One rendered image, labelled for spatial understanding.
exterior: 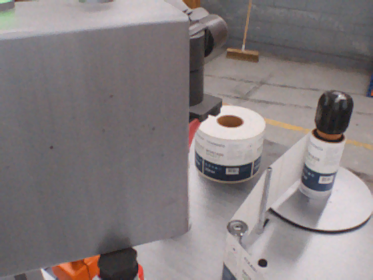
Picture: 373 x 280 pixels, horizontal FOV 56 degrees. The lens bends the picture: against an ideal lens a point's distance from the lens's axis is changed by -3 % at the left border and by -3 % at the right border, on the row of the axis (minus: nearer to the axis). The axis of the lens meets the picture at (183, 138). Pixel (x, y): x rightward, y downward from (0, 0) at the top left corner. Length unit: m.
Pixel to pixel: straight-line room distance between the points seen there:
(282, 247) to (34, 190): 0.70
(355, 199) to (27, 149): 0.92
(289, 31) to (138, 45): 4.69
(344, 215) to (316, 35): 3.96
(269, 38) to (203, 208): 4.17
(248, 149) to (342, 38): 3.89
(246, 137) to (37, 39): 0.81
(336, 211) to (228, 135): 0.34
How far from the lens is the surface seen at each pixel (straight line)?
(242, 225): 0.66
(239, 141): 0.97
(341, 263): 0.90
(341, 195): 1.06
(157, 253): 0.85
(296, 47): 4.93
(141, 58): 0.23
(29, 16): 0.25
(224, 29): 0.60
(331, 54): 4.86
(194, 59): 0.52
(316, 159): 0.95
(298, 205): 0.99
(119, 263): 0.31
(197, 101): 0.55
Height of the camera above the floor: 1.53
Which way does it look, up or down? 32 degrees down
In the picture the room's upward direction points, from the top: straight up
